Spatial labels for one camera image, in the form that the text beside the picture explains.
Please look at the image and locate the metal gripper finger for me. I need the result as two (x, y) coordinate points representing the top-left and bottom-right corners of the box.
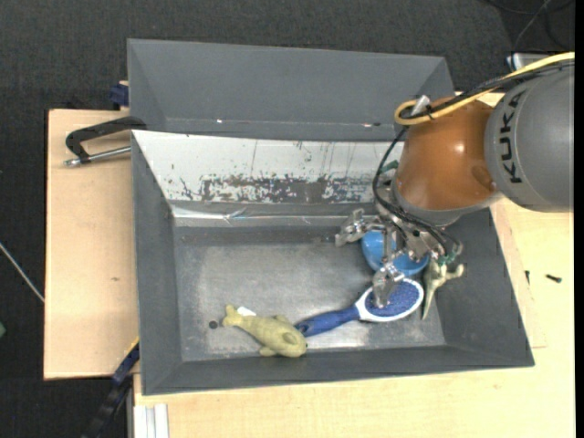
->
(334, 208), (381, 248)
(371, 262), (406, 310)

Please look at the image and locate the blue and white brush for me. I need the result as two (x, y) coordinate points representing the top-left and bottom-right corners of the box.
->
(294, 276), (426, 338)

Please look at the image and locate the blue cup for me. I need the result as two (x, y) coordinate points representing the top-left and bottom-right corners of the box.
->
(360, 226), (431, 278)

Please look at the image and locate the green toy dinosaur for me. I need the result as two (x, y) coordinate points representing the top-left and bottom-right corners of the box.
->
(420, 259), (466, 322)

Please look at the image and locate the grey metal bin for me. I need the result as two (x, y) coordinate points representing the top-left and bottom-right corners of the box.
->
(125, 37), (536, 397)

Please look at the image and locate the green toy fish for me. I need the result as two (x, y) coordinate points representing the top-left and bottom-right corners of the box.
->
(221, 303), (308, 360)

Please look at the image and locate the pale wood board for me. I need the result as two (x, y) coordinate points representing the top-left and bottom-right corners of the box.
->
(43, 107), (143, 381)

